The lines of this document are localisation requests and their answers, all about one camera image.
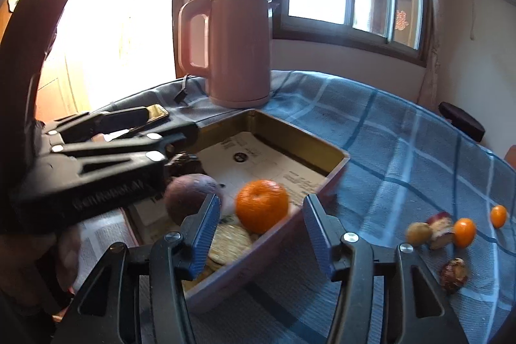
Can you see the mid-size orange mandarin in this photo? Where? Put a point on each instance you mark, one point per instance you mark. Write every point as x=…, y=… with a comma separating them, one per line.
x=464, y=232

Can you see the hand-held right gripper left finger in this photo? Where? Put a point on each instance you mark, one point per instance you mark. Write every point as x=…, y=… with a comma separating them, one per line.
x=203, y=235

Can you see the blue plaid tablecloth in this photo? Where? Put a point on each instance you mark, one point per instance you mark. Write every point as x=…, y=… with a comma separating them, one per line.
x=383, y=134

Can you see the narrow pink curtain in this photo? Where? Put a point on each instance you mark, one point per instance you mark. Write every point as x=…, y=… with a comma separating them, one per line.
x=433, y=5

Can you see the large orange mandarin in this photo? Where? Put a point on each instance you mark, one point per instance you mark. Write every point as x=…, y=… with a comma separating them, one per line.
x=262, y=205

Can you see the pink electric kettle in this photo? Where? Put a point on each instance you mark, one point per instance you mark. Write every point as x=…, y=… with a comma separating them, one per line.
x=238, y=54

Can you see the air conditioner pipe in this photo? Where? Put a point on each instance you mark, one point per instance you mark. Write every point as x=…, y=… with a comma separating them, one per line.
x=471, y=9

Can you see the wooden balcony door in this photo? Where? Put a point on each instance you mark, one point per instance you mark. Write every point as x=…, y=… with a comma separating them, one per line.
x=121, y=5

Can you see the round crackers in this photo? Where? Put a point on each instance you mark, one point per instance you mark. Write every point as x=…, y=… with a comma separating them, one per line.
x=227, y=245

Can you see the small orange mandarin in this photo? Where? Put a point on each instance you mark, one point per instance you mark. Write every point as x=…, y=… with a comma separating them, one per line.
x=499, y=216

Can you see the smooth dark brown fruit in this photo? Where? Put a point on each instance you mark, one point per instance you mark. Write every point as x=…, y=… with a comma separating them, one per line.
x=185, y=164

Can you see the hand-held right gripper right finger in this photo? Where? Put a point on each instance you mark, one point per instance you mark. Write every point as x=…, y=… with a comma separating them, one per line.
x=322, y=243

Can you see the chocolate donut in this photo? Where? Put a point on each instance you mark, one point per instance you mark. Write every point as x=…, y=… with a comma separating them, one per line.
x=453, y=274

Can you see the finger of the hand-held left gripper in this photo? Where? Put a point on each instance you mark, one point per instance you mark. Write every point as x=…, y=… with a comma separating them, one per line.
x=121, y=148
x=100, y=122

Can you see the pink metal tin box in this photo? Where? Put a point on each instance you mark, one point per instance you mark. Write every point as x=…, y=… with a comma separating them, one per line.
x=298, y=150

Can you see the orange-brown leather armchair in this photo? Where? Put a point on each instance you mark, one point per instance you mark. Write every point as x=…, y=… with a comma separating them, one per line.
x=512, y=158

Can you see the white printed paper leaflet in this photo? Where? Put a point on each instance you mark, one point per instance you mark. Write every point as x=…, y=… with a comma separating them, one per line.
x=250, y=158

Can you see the dark cushioned wooden stool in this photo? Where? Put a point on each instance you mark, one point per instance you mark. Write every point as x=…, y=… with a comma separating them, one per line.
x=461, y=120

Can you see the small yellow-brown round fruit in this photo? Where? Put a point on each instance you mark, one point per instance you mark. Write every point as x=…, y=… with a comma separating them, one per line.
x=419, y=233

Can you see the large purple round fruit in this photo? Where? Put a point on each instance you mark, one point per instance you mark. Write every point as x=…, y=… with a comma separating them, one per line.
x=189, y=197

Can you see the person's left hand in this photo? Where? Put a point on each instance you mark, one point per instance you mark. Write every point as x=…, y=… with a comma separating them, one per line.
x=66, y=255

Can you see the red paper window decoration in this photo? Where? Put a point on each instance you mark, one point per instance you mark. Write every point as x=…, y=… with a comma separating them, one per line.
x=401, y=21

